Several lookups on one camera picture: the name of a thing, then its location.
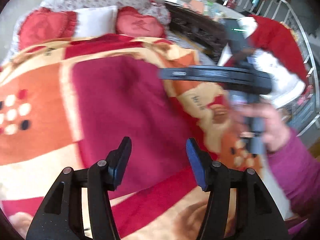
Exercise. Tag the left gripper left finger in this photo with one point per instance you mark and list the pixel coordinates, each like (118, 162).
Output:
(60, 213)

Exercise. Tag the maroon sweater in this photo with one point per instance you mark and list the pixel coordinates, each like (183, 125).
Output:
(123, 97)

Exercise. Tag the purple right sleeve forearm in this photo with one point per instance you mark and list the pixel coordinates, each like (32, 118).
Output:
(297, 173)

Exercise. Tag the right hand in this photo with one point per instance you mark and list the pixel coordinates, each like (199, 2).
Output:
(275, 134)

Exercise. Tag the red white garment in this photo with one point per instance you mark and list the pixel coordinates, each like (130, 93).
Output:
(276, 53)

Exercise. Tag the dark carved wooden headboard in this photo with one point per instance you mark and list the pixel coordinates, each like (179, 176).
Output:
(199, 29)

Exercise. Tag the metal drying rack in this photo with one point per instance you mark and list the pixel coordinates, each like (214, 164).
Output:
(303, 112)

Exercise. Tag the orange red fleece blanket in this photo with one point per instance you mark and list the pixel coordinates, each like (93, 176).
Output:
(41, 134)

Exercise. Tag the right red heart pillow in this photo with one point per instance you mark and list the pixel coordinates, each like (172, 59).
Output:
(131, 23)

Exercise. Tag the red heart pillow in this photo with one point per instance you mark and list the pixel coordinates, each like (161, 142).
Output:
(131, 23)
(44, 24)

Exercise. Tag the white pillow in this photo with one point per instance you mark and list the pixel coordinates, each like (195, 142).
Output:
(93, 22)

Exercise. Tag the left red heart pillow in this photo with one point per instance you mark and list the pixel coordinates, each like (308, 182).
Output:
(44, 24)

